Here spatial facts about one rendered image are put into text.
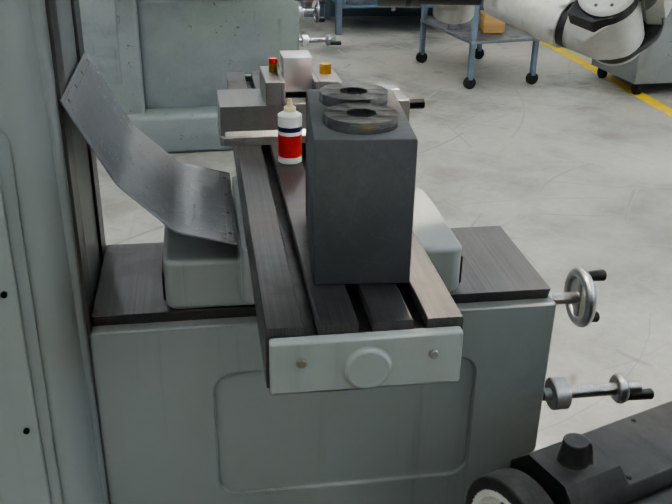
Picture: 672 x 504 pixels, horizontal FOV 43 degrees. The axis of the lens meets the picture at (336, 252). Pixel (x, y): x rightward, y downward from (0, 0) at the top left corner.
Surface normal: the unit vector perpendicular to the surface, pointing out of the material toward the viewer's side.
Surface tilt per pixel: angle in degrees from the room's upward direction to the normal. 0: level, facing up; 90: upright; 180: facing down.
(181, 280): 90
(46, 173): 89
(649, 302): 0
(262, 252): 0
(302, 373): 90
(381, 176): 90
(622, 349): 0
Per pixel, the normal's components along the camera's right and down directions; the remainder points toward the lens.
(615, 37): 0.07, 0.90
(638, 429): 0.01, -0.90
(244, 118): 0.17, 0.43
